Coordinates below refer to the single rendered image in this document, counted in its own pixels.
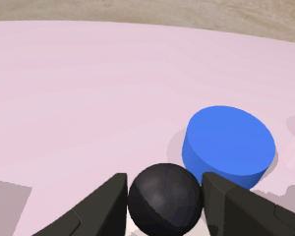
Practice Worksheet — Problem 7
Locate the blue cylinder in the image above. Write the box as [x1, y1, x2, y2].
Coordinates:
[182, 106, 274, 190]

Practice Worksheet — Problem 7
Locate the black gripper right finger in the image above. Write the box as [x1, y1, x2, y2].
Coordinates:
[200, 172, 295, 236]

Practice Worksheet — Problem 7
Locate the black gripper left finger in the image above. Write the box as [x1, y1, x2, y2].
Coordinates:
[30, 173, 128, 236]

